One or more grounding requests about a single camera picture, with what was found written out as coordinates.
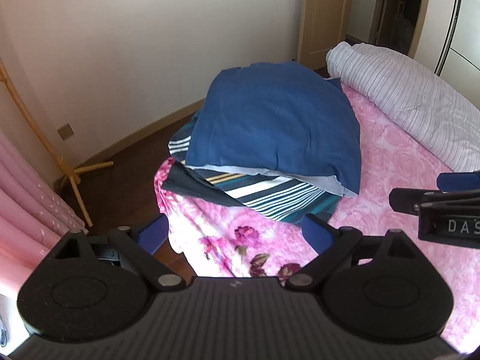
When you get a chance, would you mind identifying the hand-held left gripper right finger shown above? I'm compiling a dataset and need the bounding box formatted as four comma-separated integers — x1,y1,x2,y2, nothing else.
279,213,429,290

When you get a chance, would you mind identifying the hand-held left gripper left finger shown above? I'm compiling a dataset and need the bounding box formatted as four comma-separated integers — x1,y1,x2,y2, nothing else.
47,215,186,292

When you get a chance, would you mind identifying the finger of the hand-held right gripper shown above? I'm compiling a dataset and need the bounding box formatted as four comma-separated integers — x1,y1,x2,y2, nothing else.
436,170,480,193
389,187,480,216

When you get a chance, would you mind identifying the blue garment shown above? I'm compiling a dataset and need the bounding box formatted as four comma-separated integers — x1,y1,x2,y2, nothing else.
185,61,362,198

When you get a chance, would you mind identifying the pink floral blanket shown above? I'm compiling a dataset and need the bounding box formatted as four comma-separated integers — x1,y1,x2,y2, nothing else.
154,82,480,357

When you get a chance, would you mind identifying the blue white striped cloth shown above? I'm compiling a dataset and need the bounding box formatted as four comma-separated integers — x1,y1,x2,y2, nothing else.
167,112,338,226

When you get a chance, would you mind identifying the dark grey cloth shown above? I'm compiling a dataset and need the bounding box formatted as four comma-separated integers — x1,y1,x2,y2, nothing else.
161,160,245,209

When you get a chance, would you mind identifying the wooden stick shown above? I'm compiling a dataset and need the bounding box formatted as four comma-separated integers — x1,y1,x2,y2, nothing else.
208,173,245,185

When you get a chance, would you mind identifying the white ribbed quilt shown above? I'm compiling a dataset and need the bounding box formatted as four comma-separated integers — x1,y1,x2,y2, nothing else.
325,42,480,174

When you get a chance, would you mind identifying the pink curtain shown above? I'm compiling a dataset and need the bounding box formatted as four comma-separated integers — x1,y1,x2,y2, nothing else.
0,127,89,295

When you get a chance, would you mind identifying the white wardrobe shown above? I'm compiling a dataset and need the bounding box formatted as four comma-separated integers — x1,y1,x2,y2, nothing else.
434,0,480,96

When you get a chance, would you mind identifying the wooden coat rack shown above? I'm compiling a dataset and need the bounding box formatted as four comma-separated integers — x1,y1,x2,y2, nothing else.
0,58,114,228

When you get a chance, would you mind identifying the wooden door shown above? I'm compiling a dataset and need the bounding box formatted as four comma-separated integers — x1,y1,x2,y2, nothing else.
296,0,356,71

